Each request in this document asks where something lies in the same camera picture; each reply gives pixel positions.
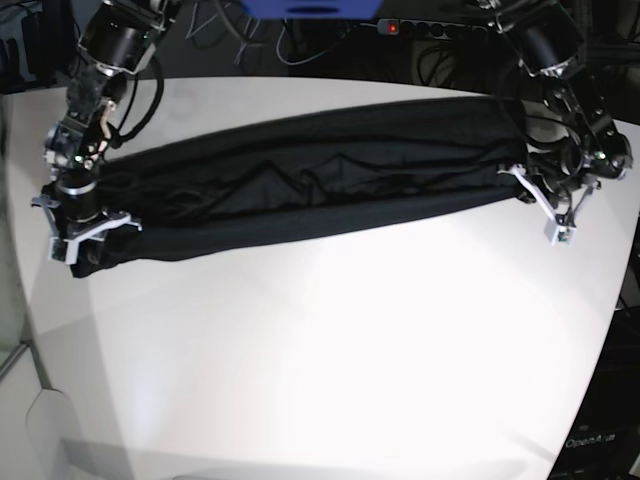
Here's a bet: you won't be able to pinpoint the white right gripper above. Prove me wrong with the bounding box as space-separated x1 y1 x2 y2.
31 195 143 275

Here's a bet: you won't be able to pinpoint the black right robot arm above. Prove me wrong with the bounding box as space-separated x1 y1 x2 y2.
31 1 182 266

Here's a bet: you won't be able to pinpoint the blue plastic bin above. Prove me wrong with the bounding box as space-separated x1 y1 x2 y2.
241 0 383 20

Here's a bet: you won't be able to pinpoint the grey cables on floor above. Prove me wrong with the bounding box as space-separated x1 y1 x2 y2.
185 0 351 67

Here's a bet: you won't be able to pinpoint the white power strip red switch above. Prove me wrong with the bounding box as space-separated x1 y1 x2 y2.
372 18 488 41

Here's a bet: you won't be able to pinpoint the metal stand frame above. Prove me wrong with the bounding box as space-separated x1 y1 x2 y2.
571 0 639 52

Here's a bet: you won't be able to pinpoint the black OpenArm base box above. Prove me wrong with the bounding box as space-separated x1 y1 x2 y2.
549 307 639 479

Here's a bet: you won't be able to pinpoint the dark long-sleeve shirt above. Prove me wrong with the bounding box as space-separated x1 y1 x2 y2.
98 97 528 268

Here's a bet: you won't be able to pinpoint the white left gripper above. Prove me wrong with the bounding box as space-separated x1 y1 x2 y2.
498 164 601 246

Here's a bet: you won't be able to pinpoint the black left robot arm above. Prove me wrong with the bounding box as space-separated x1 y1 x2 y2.
478 1 633 245

